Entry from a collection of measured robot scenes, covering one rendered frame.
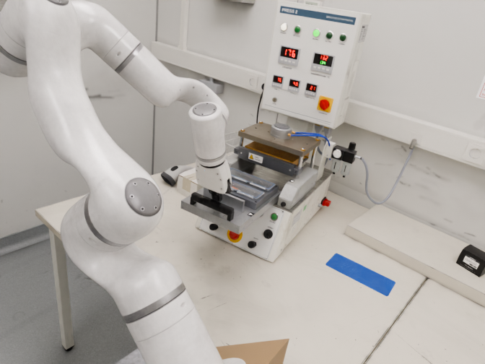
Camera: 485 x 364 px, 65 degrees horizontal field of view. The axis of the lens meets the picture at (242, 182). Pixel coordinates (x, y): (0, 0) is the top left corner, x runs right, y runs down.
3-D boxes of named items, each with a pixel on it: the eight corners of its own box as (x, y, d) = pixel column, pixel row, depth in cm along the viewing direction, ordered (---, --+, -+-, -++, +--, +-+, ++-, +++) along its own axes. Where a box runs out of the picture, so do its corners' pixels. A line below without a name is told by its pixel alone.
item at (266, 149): (263, 144, 162) (266, 123, 158) (312, 160, 153) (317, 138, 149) (242, 155, 148) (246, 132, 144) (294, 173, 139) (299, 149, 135)
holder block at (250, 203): (229, 174, 143) (230, 167, 142) (277, 192, 135) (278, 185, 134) (203, 189, 130) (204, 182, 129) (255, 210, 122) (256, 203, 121)
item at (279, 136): (263, 138, 168) (268, 109, 163) (330, 159, 156) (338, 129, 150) (235, 152, 149) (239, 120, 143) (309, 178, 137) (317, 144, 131)
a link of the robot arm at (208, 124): (200, 137, 109) (191, 158, 103) (194, 97, 100) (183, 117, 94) (229, 139, 108) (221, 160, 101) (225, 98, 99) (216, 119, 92)
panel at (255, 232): (198, 228, 147) (214, 182, 145) (267, 260, 134) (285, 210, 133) (195, 228, 145) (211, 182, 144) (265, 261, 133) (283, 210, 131)
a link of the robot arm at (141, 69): (136, 46, 100) (216, 124, 113) (109, 76, 89) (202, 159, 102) (156, 24, 95) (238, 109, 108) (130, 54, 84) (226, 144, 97)
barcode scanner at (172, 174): (191, 171, 191) (193, 157, 187) (202, 178, 186) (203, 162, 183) (158, 182, 176) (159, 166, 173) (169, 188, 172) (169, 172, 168)
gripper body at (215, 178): (188, 157, 106) (194, 186, 114) (219, 169, 102) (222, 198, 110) (203, 143, 111) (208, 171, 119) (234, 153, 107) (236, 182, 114)
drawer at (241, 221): (229, 180, 146) (231, 162, 143) (280, 200, 138) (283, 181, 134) (180, 210, 123) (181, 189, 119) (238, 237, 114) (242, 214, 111)
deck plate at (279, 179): (264, 149, 183) (264, 147, 183) (333, 172, 169) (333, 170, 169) (209, 180, 146) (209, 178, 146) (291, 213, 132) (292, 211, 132)
